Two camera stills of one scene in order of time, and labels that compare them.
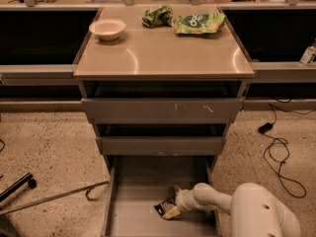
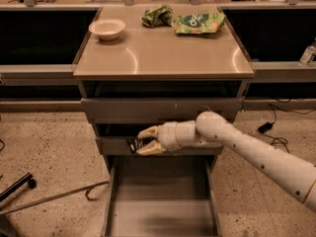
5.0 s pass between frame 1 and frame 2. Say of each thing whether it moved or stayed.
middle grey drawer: stayed
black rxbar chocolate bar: moved
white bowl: stayed
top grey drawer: stayed
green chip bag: stayed
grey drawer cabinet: stayed
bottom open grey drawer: stayed
